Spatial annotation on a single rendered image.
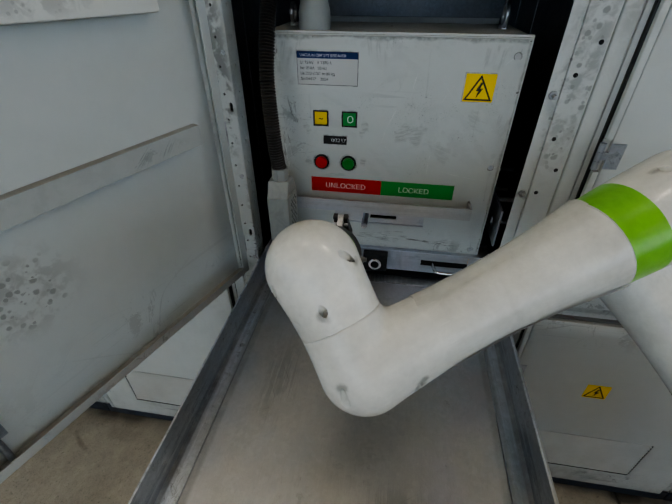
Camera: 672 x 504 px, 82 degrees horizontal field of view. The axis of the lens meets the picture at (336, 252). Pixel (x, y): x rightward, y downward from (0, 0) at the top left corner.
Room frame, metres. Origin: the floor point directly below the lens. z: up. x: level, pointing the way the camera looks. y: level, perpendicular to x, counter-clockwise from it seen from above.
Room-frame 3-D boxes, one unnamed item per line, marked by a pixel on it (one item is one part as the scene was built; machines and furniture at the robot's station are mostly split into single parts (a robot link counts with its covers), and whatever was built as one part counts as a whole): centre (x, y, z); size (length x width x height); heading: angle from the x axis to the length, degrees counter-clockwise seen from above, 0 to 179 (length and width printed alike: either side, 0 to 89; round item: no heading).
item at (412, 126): (0.79, -0.10, 1.15); 0.48 x 0.01 x 0.48; 81
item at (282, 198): (0.76, 0.12, 1.04); 0.08 x 0.05 x 0.17; 171
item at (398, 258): (0.81, -0.10, 0.89); 0.54 x 0.05 x 0.06; 81
